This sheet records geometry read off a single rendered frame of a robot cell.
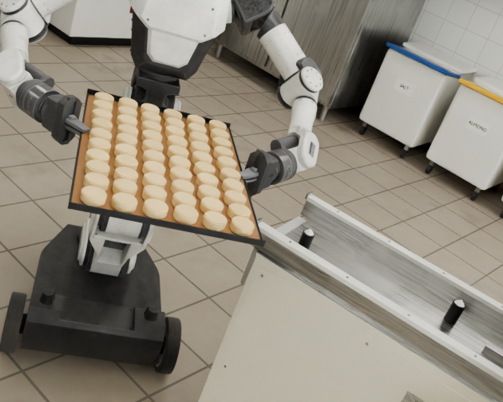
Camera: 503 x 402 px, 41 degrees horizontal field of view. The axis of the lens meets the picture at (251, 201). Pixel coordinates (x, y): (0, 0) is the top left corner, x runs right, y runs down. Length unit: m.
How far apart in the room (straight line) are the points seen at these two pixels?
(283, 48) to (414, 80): 3.34
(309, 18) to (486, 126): 1.59
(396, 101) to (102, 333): 3.57
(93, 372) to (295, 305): 0.97
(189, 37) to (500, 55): 4.04
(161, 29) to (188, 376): 1.25
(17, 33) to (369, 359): 1.21
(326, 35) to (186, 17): 3.48
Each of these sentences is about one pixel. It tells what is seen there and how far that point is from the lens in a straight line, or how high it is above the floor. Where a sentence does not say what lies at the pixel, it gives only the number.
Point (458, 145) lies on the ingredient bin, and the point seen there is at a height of 0.33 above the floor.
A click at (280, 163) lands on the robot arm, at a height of 1.03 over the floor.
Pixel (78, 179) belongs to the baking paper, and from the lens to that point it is 1.43.
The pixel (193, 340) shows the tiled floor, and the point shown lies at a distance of 2.68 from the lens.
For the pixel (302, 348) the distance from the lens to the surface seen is 1.72.
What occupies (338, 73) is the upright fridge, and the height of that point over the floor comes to 0.44.
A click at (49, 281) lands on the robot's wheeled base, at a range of 2.50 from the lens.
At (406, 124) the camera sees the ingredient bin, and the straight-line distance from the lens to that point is 5.33.
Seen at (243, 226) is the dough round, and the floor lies 1.02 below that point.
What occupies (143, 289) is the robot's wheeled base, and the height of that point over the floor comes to 0.17.
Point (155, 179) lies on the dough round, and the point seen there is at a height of 1.02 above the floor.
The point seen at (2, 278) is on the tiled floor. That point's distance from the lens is 2.76.
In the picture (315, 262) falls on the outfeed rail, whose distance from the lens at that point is 1.62.
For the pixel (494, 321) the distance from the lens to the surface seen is 1.85.
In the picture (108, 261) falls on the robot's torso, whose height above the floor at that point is 0.32.
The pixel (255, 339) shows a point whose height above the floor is 0.61.
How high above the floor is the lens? 1.68
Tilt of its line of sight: 26 degrees down
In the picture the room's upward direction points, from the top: 21 degrees clockwise
